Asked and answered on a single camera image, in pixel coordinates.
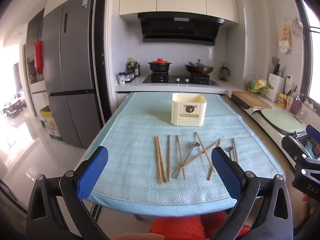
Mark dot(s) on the cardboard box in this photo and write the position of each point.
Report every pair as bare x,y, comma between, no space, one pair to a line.
50,123

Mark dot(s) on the black gas stove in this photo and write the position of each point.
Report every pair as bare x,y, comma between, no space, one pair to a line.
191,79

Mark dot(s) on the light blue table mat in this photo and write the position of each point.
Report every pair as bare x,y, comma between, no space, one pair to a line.
130,182

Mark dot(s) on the wooden chopstick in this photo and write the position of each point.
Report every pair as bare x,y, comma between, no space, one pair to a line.
158,162
210,175
235,150
200,154
168,159
205,152
164,176
181,169

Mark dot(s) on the sauce bottles group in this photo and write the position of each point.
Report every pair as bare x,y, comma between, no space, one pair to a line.
133,65

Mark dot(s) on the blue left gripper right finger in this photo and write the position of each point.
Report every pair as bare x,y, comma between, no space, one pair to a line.
230,175

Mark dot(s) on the white spice jar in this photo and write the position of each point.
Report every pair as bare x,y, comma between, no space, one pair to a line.
121,78

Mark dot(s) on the wooden cutting board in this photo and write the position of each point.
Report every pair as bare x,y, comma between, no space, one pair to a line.
248,100

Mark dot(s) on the cream utensil holder box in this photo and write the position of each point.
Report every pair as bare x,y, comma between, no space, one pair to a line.
188,109

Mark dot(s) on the yellow cup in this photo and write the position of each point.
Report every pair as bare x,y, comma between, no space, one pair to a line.
282,100

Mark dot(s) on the grey refrigerator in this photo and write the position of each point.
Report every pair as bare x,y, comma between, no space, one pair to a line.
69,73

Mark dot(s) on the green round tray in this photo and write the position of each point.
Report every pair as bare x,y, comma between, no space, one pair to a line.
283,121

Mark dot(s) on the red clothing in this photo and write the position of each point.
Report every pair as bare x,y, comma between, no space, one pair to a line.
191,227

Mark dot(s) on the black range hood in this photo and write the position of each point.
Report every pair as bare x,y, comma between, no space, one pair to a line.
172,26

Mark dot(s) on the wok with glass lid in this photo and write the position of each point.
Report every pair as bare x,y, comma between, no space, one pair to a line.
198,68

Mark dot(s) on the white knife block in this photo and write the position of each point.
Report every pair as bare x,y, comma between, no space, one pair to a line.
275,85

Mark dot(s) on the dark glass kettle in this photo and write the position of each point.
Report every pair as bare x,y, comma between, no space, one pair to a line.
224,73

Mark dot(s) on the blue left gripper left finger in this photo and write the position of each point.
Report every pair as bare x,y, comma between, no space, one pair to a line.
88,173

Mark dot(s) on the spice jar rack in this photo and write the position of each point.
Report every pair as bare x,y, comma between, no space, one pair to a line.
129,76

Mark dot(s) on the black pot red lid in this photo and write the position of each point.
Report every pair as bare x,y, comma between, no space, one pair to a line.
159,66

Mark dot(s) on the yellow green fruit bag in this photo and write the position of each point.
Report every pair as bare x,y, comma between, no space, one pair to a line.
258,86

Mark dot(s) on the wall calendar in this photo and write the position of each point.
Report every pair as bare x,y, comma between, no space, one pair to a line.
285,38

